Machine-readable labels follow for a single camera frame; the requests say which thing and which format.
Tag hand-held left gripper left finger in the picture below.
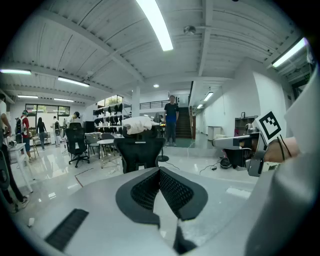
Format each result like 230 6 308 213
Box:
115 166 161 225

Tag white floor cable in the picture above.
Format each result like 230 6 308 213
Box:
187 140 199 156

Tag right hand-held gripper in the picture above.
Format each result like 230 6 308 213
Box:
212 111 282 177

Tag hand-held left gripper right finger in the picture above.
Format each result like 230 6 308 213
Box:
159 166 209 222

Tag black round floor device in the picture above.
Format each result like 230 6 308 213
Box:
219 157 234 169

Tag beige clothes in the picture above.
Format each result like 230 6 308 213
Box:
121 115 161 136

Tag white rectangular table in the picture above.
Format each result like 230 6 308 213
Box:
8 142 36 194

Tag round white table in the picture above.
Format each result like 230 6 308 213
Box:
96 138 118 161

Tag black floor lamp stand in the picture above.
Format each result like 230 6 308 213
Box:
157 124 170 162

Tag black adapter cable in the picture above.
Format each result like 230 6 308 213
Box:
198 159 221 175

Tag grey shell chair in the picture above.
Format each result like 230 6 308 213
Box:
85 134 100 156

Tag white side desk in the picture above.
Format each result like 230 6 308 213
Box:
207 125 223 141

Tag metal shelf with black helmets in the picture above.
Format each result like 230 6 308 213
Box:
92 102 132 136

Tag black office chair with armrests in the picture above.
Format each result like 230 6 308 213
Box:
65 122 91 169

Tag grey open shelf unit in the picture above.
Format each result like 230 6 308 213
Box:
234 115 259 138

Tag black mesh office chair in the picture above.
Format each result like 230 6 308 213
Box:
113 124 167 175

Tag black wrist band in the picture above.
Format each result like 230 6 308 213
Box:
276 134 293 161

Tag black balcony railing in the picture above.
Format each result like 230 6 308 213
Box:
139 99 171 110

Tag person's right forearm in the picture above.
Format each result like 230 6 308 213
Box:
264 136 301 163

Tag dark staircase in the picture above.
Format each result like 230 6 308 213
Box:
174 106 194 140

